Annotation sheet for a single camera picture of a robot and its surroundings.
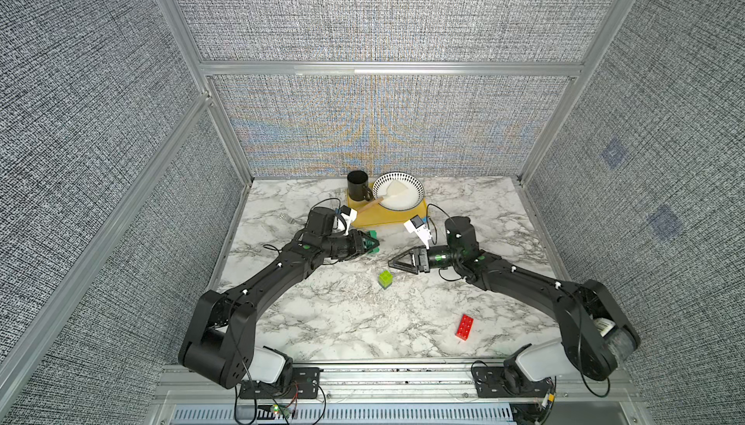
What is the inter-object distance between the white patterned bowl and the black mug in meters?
0.03

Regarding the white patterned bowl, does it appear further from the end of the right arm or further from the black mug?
the end of the right arm

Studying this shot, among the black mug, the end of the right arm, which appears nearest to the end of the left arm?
the end of the right arm

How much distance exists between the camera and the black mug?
42.9 inches

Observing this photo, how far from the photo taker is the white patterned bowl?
1.11 metres

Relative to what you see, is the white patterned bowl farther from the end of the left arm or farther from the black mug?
the end of the left arm

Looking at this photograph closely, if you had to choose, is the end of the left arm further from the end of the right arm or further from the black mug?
the black mug

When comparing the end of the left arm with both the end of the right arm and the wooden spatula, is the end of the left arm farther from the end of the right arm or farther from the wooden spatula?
the wooden spatula

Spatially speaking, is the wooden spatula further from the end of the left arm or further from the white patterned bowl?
the end of the left arm
